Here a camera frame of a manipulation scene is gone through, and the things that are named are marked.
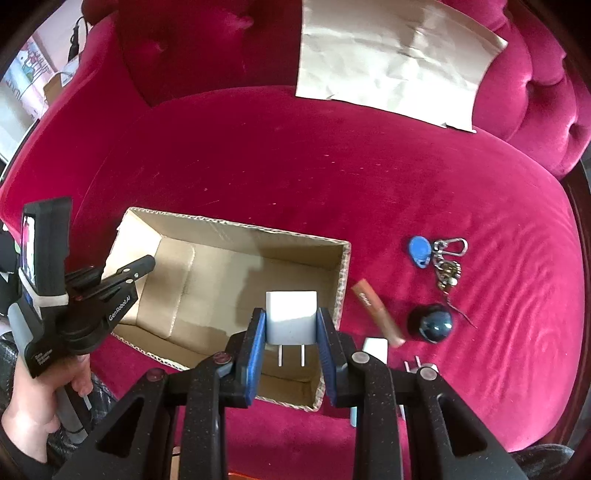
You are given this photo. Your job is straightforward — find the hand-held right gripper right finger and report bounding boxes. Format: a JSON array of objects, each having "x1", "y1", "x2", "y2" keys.
[{"x1": 315, "y1": 307, "x2": 532, "y2": 480}]

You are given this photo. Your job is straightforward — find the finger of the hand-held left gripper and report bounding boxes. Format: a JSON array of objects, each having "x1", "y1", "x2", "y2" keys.
[
  {"x1": 67, "y1": 255, "x2": 156, "y2": 296},
  {"x1": 69, "y1": 286, "x2": 140, "y2": 335}
]

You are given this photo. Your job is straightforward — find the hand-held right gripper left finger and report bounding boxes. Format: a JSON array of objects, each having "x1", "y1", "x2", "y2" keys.
[{"x1": 53, "y1": 308, "x2": 269, "y2": 480}]

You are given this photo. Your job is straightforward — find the large white plug charger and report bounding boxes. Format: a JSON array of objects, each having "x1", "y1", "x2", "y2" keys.
[{"x1": 264, "y1": 290, "x2": 320, "y2": 367}]

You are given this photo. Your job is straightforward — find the small white plug charger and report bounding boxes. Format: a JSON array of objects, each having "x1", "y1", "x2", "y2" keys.
[{"x1": 362, "y1": 337, "x2": 389, "y2": 365}]

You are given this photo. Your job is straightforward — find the brown tube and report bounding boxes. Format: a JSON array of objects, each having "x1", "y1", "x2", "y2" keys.
[{"x1": 351, "y1": 278, "x2": 407, "y2": 348}]

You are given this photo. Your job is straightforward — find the white plug adapter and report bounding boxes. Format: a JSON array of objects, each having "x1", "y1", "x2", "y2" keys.
[{"x1": 404, "y1": 354, "x2": 439, "y2": 376}]

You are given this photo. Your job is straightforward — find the black round ball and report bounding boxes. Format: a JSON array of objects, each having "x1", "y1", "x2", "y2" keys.
[{"x1": 406, "y1": 304, "x2": 454, "y2": 343}]

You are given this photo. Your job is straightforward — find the blue key fob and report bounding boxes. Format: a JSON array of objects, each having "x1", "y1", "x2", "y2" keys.
[{"x1": 409, "y1": 236, "x2": 433, "y2": 269}]

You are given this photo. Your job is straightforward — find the key bunch with carabiner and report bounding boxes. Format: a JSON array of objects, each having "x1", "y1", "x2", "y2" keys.
[{"x1": 431, "y1": 237, "x2": 478, "y2": 329}]

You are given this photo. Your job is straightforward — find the person's left hand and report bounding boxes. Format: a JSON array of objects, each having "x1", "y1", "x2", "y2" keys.
[{"x1": 0, "y1": 354, "x2": 95, "y2": 464}]

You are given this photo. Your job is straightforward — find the small brown cardboard box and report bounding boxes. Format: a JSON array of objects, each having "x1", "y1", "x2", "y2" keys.
[{"x1": 44, "y1": 71, "x2": 70, "y2": 104}]

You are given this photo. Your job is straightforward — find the red velvet sofa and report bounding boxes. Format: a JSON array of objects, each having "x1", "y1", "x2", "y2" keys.
[{"x1": 0, "y1": 0, "x2": 591, "y2": 462}]

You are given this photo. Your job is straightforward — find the person's right leg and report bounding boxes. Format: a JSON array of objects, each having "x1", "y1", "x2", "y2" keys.
[{"x1": 510, "y1": 443, "x2": 578, "y2": 480}]

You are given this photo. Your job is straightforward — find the colourful wall poster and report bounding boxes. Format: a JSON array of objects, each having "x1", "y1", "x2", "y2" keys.
[{"x1": 0, "y1": 39, "x2": 51, "y2": 153}]

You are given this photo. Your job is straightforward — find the black cable plug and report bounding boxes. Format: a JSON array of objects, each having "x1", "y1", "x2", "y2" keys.
[{"x1": 67, "y1": 16, "x2": 89, "y2": 62}]

